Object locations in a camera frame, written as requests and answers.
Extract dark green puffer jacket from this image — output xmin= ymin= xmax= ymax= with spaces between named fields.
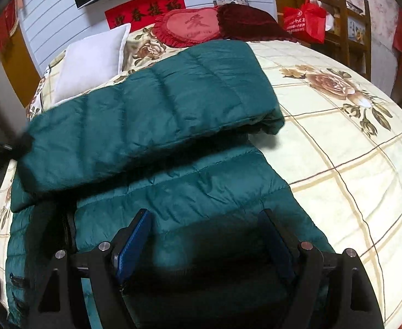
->
xmin=6 ymin=40 xmax=331 ymax=328

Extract white square pillow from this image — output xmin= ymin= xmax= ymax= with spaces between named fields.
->
xmin=52 ymin=24 xmax=130 ymax=104

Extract red calligraphy banner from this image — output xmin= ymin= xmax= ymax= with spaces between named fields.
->
xmin=105 ymin=0 xmax=185 ymax=31

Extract red heart-shaped cushion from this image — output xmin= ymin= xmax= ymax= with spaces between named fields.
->
xmin=153 ymin=7 xmax=221 ymax=48

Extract wooden shelf rack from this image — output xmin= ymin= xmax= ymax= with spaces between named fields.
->
xmin=309 ymin=0 xmax=371 ymax=80

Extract red shopping bag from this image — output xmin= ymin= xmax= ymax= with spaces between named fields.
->
xmin=283 ymin=0 xmax=327 ymax=44

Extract dark red velvet cushion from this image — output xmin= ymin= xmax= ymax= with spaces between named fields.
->
xmin=217 ymin=4 xmax=297 ymax=42

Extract floral pink curtain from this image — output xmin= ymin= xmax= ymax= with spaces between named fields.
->
xmin=348 ymin=0 xmax=399 ymax=49

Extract red tasselled wall hanging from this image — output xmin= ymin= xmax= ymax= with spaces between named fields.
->
xmin=0 ymin=0 xmax=18 ymax=53

